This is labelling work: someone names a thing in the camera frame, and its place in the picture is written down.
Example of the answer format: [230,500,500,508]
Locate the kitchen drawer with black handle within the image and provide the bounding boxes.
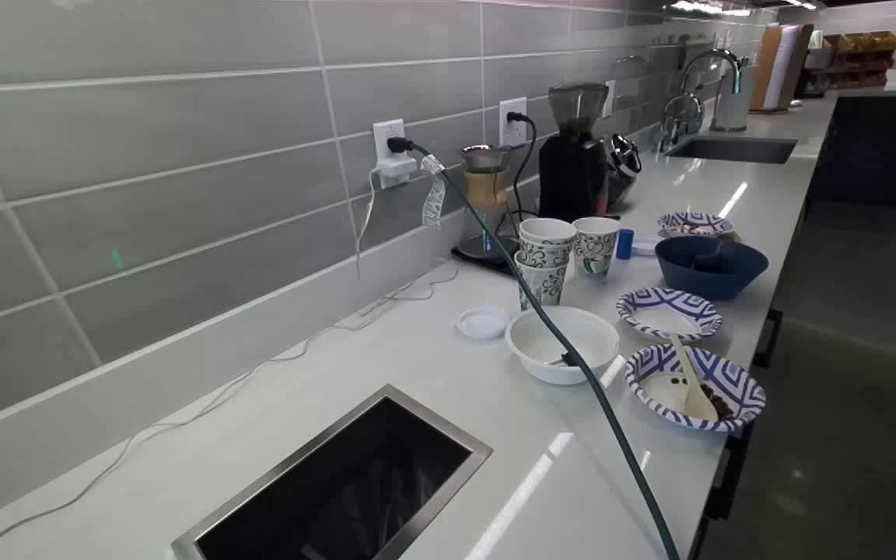
[688,423,756,560]

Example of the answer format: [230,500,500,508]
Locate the black coffee scale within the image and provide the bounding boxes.
[450,239,523,275]

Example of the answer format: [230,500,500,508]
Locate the white plastic lid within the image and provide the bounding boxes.
[455,302,509,343]

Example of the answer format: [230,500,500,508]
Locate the white hanging charger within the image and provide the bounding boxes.
[421,151,450,230]

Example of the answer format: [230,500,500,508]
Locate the patterned paper cup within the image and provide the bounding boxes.
[570,214,623,279]
[512,253,573,311]
[515,214,578,269]

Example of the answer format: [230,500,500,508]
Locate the white ceramic bowl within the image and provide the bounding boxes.
[503,305,623,388]

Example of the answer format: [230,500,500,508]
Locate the white plug adapter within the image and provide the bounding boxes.
[371,151,422,192]

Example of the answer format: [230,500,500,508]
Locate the black coffee grinder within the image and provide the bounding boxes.
[535,80,612,223]

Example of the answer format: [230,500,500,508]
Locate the blue patterned paper plate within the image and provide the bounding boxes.
[616,282,724,345]
[657,207,740,241]

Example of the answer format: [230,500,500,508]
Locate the metal-rimmed counter trash opening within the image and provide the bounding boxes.
[167,381,496,560]

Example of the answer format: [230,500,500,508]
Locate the dark blue bowl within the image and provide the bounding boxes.
[654,233,773,305]

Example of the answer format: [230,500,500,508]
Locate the blue patterned plate with spoon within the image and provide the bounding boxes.
[625,338,767,436]

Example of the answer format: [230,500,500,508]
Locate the chrome kitchen faucet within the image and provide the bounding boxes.
[661,44,754,151]

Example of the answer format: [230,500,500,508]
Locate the undermount kitchen sink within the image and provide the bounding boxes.
[667,134,799,168]

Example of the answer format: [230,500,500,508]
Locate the ceiling light strip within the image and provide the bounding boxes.
[663,0,756,22]

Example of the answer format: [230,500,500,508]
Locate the white paper towel roll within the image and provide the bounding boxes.
[754,22,815,116]

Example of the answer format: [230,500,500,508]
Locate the snack rack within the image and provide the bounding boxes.
[819,28,896,92]

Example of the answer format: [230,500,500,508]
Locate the thin white cable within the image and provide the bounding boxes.
[0,184,460,560]

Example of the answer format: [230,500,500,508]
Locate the white wall outlet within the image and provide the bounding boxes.
[496,92,531,148]
[371,116,412,168]

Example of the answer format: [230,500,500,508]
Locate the black grinder power cable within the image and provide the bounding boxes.
[503,109,540,226]

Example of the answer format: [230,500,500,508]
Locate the thick dark power cable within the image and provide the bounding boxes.
[383,134,681,560]

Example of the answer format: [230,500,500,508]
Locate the black cabinet handle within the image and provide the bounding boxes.
[754,308,788,370]

